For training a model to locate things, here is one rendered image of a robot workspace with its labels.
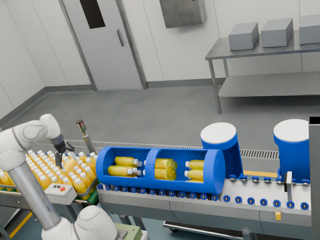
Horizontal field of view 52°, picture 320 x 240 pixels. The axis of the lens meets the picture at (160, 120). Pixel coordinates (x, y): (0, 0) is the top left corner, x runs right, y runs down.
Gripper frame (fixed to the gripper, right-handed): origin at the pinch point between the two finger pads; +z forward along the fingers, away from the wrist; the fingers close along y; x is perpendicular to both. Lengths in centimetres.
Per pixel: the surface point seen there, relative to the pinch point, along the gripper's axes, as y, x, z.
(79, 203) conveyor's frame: -5.7, 2.5, 33.7
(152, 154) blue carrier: 14, -61, 0
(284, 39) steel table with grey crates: 267, -127, 24
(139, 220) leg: 23, -21, 81
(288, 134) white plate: 66, -143, 20
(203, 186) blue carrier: 2, -97, 15
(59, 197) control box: -17.1, 4.9, 16.4
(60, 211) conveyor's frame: -6, 28, 47
